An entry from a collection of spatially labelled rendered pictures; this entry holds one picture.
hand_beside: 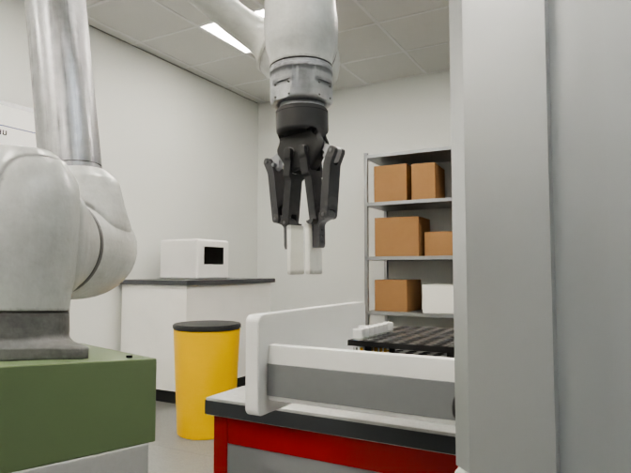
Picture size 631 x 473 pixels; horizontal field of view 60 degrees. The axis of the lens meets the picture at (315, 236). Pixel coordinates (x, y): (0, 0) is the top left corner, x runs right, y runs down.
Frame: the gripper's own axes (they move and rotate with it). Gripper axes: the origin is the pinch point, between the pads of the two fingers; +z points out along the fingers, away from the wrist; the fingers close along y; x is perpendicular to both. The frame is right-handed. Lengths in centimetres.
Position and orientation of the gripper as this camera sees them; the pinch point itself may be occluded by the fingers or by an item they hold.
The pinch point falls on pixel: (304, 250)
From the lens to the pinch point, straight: 76.9
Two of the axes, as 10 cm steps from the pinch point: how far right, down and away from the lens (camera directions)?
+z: 0.2, 10.0, -0.6
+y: 7.8, -0.5, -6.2
